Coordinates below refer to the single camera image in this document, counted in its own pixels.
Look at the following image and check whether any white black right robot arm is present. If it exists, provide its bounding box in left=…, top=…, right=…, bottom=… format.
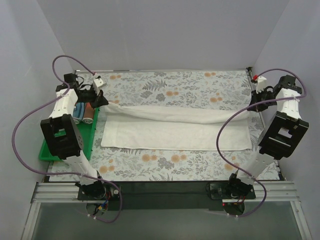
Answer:
left=226, top=75, right=309, bottom=198

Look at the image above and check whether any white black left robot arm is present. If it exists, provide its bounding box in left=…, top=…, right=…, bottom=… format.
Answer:
left=40, top=73, right=109, bottom=200

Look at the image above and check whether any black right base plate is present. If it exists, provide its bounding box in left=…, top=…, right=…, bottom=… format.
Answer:
left=205, top=181, right=256, bottom=200

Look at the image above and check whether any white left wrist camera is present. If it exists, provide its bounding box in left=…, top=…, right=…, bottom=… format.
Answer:
left=92, top=77, right=106, bottom=94

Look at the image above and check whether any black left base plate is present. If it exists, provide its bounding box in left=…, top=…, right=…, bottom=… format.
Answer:
left=77, top=184, right=120, bottom=201

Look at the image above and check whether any blue rolled towel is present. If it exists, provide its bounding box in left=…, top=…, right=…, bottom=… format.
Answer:
left=72, top=102, right=85, bottom=125

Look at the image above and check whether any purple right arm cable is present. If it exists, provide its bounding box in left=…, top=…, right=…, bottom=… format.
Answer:
left=215, top=67, right=308, bottom=218

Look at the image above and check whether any aluminium frame rail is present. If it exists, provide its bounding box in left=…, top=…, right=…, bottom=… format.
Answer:
left=31, top=181, right=300, bottom=203

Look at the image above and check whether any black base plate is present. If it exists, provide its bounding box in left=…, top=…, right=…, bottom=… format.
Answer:
left=205, top=181, right=256, bottom=200
left=77, top=184, right=120, bottom=201

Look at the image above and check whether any orange rolled towel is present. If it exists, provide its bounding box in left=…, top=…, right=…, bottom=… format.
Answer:
left=82, top=102, right=95, bottom=125

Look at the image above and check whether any green plastic tray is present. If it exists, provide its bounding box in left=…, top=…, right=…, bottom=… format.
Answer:
left=38, top=108, right=100, bottom=162

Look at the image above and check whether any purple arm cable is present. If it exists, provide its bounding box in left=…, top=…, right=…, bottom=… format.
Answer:
left=11, top=55, right=123, bottom=224
left=215, top=67, right=308, bottom=218

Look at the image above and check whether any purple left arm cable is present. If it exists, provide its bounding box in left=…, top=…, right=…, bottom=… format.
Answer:
left=11, top=55, right=123, bottom=224

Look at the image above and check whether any white towel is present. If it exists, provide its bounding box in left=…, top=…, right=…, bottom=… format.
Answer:
left=100, top=103, right=252, bottom=151

